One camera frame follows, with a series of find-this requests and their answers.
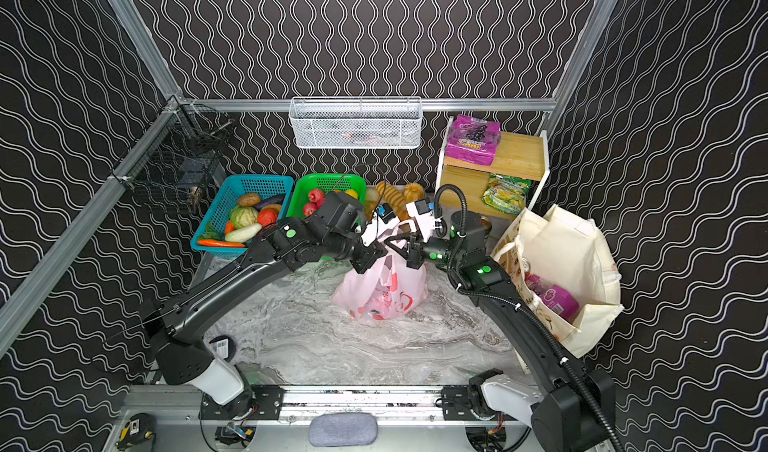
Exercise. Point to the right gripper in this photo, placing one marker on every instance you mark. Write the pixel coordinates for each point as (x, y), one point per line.
(413, 253)

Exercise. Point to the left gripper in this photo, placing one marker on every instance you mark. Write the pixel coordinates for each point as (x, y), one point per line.
(369, 256)

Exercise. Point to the pink peach plastic bag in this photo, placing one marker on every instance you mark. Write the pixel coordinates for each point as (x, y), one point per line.
(387, 290)

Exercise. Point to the floral canvas tote bag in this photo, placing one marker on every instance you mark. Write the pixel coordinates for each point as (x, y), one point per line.
(573, 253)

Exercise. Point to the purple snack bag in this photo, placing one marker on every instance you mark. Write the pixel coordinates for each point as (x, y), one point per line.
(555, 297)
(473, 140)

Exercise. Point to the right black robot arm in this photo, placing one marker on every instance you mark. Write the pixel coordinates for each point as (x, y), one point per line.
(577, 408)

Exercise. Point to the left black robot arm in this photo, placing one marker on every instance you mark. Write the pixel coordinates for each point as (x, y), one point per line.
(176, 329)

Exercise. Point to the striped long bread back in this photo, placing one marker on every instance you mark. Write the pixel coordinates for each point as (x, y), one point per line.
(391, 195)

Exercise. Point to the yellow pumpkin shaped bread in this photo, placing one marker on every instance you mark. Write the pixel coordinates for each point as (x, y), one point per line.
(413, 192)

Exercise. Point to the white steamed bun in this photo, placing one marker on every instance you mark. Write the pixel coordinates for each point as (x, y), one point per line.
(372, 199)

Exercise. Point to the green plastic basket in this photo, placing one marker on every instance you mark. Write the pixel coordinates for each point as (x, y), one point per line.
(325, 182)

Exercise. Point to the purple eggplant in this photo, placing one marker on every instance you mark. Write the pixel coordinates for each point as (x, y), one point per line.
(273, 200)

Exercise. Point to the red tomato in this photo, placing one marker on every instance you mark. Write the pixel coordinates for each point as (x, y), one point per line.
(268, 216)

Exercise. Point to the green apple tea snack bag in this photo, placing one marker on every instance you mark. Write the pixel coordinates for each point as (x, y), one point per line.
(506, 193)

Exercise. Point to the white radish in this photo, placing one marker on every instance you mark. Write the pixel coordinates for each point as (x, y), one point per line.
(244, 234)

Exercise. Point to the teal plastic basket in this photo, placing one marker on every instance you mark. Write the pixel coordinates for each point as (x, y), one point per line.
(215, 223)

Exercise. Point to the green cabbage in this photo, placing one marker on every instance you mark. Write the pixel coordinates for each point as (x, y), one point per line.
(242, 216)

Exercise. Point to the brown potato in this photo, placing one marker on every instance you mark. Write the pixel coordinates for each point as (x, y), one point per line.
(249, 200)

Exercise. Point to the orange carrot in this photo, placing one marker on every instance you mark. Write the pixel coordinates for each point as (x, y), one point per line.
(219, 243)

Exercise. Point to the white wooden shelf rack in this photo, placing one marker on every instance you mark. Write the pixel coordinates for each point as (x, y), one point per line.
(519, 155)

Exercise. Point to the round black barcode disc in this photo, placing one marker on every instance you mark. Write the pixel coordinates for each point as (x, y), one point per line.
(224, 346)

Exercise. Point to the grey padded cushion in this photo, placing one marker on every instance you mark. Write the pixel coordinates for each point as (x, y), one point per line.
(345, 429)

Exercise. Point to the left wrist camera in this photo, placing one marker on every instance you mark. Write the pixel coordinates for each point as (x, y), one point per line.
(384, 220)

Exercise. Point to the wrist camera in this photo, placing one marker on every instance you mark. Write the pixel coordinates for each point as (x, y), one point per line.
(421, 211)
(384, 220)

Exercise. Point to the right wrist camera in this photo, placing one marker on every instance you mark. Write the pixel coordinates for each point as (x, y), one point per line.
(421, 211)

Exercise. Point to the white wire wall basket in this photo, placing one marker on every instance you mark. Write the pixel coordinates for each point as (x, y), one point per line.
(358, 122)

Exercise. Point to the metal base rail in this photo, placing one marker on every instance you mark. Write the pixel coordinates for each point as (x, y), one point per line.
(299, 405)

